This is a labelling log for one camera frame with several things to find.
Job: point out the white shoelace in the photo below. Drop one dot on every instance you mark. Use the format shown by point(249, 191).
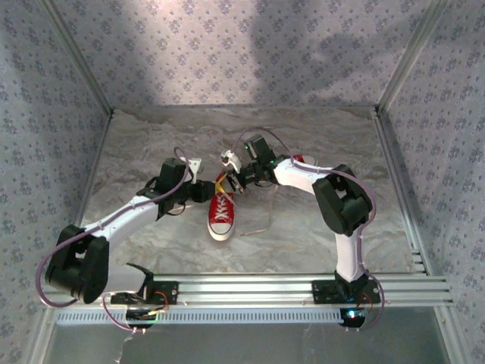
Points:
point(223, 216)
point(271, 212)

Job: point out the red canvas sneaker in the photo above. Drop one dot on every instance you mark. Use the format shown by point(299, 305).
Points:
point(303, 158)
point(221, 223)

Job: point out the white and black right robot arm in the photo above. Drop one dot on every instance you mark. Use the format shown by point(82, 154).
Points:
point(295, 176)

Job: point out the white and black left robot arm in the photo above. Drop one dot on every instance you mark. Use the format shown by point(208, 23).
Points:
point(125, 216)

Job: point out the black controller board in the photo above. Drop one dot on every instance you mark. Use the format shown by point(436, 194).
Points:
point(352, 316)
point(140, 316)

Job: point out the grey metal panel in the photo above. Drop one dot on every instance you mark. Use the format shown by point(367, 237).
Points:
point(246, 345)

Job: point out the aluminium side rail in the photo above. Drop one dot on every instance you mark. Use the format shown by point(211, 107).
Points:
point(92, 174)
point(396, 170)

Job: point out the aluminium mounting rail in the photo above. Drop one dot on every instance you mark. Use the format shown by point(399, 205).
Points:
point(246, 290)

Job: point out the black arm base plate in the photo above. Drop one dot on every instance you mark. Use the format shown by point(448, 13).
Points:
point(322, 292)
point(170, 292)

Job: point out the aluminium frame post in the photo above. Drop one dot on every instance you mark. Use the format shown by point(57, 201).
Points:
point(409, 57)

